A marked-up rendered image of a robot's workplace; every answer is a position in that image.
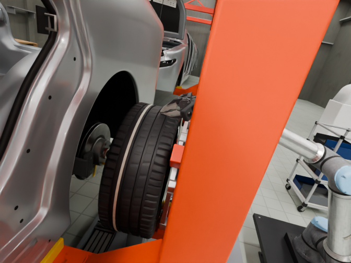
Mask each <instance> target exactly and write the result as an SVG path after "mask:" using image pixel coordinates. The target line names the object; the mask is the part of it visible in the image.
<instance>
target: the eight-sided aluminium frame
mask: <svg viewBox="0 0 351 263"><path fill-rule="evenodd" d="M189 125H190V121H188V122H187V121H184V124H183V129H182V132H181V134H180V138H179V142H178V144H179V145H182V146H185V141H186V137H187V133H186V130H187V129H189ZM176 172H177V168H172V172H171V177H170V178H169V182H168V187H167V191H166V193H167V194H166V199H165V204H164V207H163V212H162V216H161V219H160V223H159V229H162V230H165V228H166V224H167V219H168V218H167V217H166V216H167V212H168V208H169V203H170V202H172V197H173V193H174V188H175V185H176V181H177V179H176V178H175V176H176Z"/></svg>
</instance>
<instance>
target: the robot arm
mask: <svg viewBox="0 0 351 263"><path fill-rule="evenodd" d="M195 99H196V95H192V92H188V93H185V94H181V95H180V96H179V98H175V99H173V100H172V101H171V102H169V103H168V104H166V105H165V106H164V107H163V108H162V109H161V110H160V114H162V115H165V116H169V117H174V118H183V120H184V121H187V122H188V121H189V120H190V119H191V116H192V112H193V108H194V103H195ZM177 105H178V106H179V107H180V110H178V109H176V107H177ZM170 109H171V110H170ZM168 110H170V111H168ZM165 111H167V112H165ZM278 144H279V145H281V146H283V147H285V148H287V149H289V150H291V151H293V152H295V153H296V154H298V155H300V156H302V157H303V158H304V160H305V161H306V162H308V163H309V164H311V165H313V166H314V167H315V168H317V169H318V170H320V171H321V172H322V173H323V174H324V175H325V176H326V177H327V186H328V188H329V190H328V217H327V219H326V218H324V217H320V216H316V217H314V218H313V219H312V220H311V221H310V223H309V224H308V226H307V227H306V229H305V230H304V231H303V233H302V234H300V235H298V236H296V237H295V238H294V240H293V246H294V248H295V250H296V251H297V252H298V254H299V255H300V256H302V257H303V258H304V259H305V260H307V261H309V262H311V263H322V262H323V261H325V263H351V163H349V162H348V161H347V160H345V159H344V158H343V157H341V156H340V155H338V154H337V153H335V152H334V151H332V150H331V149H329V148H327V147H326V146H324V145H322V144H320V143H312V142H310V141H308V140H306V139H304V138H302V137H301V136H299V135H297V134H295V133H293V132H291V131H290V130H288V129H286V128H284V131H283V133H282V135H281V138H280V140H279V142H278Z"/></svg>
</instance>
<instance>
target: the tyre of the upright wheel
mask: <svg viewBox="0 0 351 263"><path fill-rule="evenodd" d="M149 105H150V104H148V103H144V102H138V103H136V104H134V105H133V106H132V107H131V108H130V109H129V110H128V112H127V113H126V115H125V116H124V117H123V119H122V121H121V123H120V125H119V127H118V129H117V131H116V133H115V135H114V138H113V140H112V143H111V146H110V149H109V151H108V155H107V158H106V161H105V164H104V168H103V172H102V177H101V182H100V188H99V196H98V215H99V220H100V223H101V224H102V226H103V227H105V228H107V229H111V230H115V229H114V226H113V204H114V196H115V191H116V186H117V182H118V178H119V173H120V169H121V165H122V162H123V158H124V155H125V152H126V149H127V146H128V143H129V140H130V138H131V135H132V133H133V130H134V128H135V126H136V123H137V121H138V119H139V118H140V116H141V114H142V113H143V111H144V109H145V108H146V107H147V106H149ZM162 108H163V107H162V106H157V105H151V106H150V107H149V108H148V109H147V110H146V112H145V114H144V115H143V117H142V119H141V121H140V123H139V125H138V127H137V130H136V132H135V134H134V137H133V140H132V142H131V145H130V148H129V151H128V154H127V157H126V161H125V165H124V168H123V172H122V176H121V180H120V185H119V191H118V196H117V201H116V209H115V225H116V229H117V230H118V231H119V232H123V233H126V234H132V235H134V236H138V237H139V236H140V237H142V238H146V239H150V238H152V236H153V234H154V232H155V229H156V226H157V222H158V219H159V216H160V213H159V216H158V219H157V221H156V216H157V210H158V205H159V200H160V195H161V191H162V186H163V182H164V179H165V174H166V170H167V166H168V162H169V158H170V154H171V150H172V146H173V143H174V139H175V136H176V133H177V130H178V127H179V132H180V127H181V121H182V118H174V117H169V116H165V115H162V114H160V110H161V109H162ZM178 137H179V134H178ZM177 143H178V141H177ZM163 200H164V199H163ZM162 204H163V202H162ZM161 207H162V206H161ZM160 212H161V210H160Z"/></svg>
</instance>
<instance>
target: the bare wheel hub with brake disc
mask: <svg viewBox="0 0 351 263"><path fill-rule="evenodd" d="M110 146H111V142H110V130H109V127H108V126H107V124H104V123H95V124H93V125H92V126H91V127H90V128H89V129H88V130H87V132H86V133H85V135H84V137H83V139H82V141H81V143H80V146H79V149H78V152H77V158H81V159H82V156H83V155H84V154H85V153H87V152H88V151H93V171H92V174H91V175H90V176H89V177H88V178H84V177H83V176H79V177H81V178H83V179H86V180H90V179H92V178H93V172H94V168H95V165H97V167H96V172H95V176H96V175H97V174H98V172H99V171H100V170H101V168H102V166H103V165H104V164H102V162H105V161H106V159H104V158H103V152H104V150H105V148H110Z"/></svg>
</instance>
